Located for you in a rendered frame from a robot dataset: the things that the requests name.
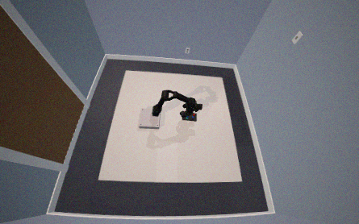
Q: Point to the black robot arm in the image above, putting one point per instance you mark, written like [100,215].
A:
[189,101]

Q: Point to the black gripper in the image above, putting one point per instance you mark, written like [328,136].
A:
[187,112]

